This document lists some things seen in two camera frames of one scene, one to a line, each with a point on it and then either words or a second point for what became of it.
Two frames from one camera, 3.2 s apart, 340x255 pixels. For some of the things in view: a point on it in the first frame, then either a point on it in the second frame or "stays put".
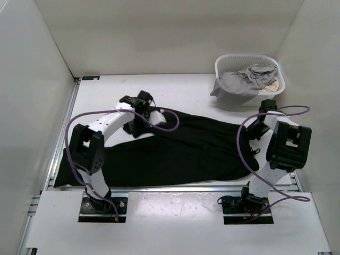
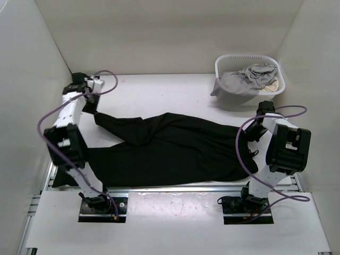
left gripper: (137, 132) → (94, 109)
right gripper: (251, 132) stays put
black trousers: (169, 151) stays put
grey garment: (234, 87) stays put
